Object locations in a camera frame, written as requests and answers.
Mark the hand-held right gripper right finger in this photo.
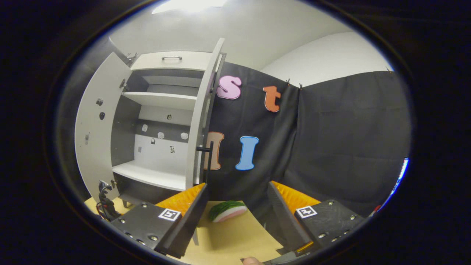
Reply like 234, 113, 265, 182
268, 181, 368, 257

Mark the white cabinet door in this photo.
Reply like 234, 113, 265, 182
75, 52, 133, 204
185, 38, 226, 190

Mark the black and red cable bundle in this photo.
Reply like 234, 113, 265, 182
96, 180, 121, 221

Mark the white cabinet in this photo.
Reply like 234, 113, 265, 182
110, 51, 226, 207

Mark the toy watermelon slice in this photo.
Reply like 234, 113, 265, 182
209, 201, 248, 223

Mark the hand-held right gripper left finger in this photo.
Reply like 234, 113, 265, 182
110, 183, 209, 259

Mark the black door handle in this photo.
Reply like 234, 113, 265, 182
196, 142, 215, 184

